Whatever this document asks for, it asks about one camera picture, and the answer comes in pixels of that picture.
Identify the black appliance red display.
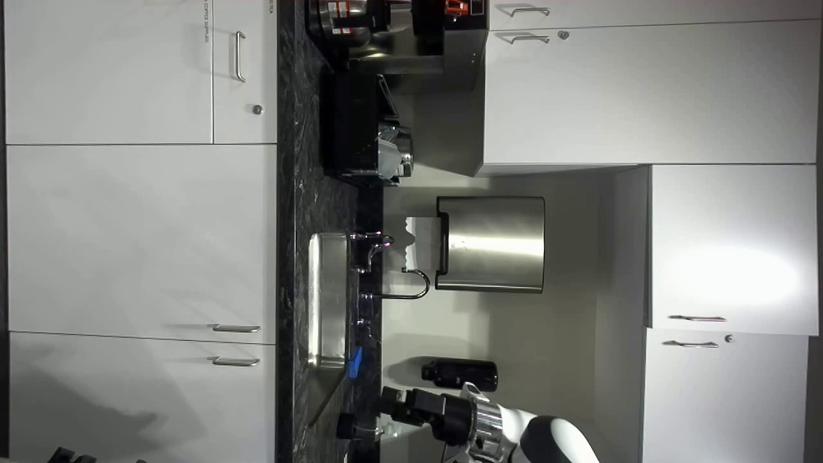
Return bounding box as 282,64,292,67
408,0,489,59

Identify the stainless steel sink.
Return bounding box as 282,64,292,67
303,230,351,374

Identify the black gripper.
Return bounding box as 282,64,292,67
378,386,480,447

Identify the stainless paper towel dispenser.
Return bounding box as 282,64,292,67
432,194,557,296

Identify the narrow white base cabinet door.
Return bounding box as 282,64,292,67
211,0,279,148

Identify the wide white base cabinet door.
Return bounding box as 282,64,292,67
6,144,279,337

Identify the shiny metal dishware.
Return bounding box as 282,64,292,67
376,122,416,185

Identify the thin black cable loop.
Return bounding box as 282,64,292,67
378,267,432,302

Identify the chrome sink faucet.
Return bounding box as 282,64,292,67
348,226,399,279

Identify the large white wall cabinet door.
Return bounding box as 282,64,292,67
480,20,823,171

